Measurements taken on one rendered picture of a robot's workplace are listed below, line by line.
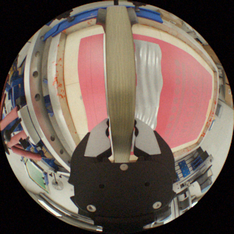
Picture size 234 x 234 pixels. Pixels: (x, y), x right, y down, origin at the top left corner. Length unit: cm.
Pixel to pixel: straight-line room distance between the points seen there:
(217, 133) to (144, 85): 375
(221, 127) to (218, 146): 70
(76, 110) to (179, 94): 31
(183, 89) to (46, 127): 43
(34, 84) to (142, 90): 28
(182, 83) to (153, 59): 12
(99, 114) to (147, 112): 12
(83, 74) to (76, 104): 8
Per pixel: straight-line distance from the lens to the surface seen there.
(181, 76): 26
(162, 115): 24
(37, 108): 24
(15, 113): 45
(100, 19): 17
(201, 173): 94
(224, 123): 371
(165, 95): 22
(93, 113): 21
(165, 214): 75
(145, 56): 20
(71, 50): 24
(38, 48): 29
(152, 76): 19
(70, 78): 22
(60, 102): 21
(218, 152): 395
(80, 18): 25
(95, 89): 19
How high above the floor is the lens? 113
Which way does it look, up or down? 63 degrees down
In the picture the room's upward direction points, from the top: 177 degrees counter-clockwise
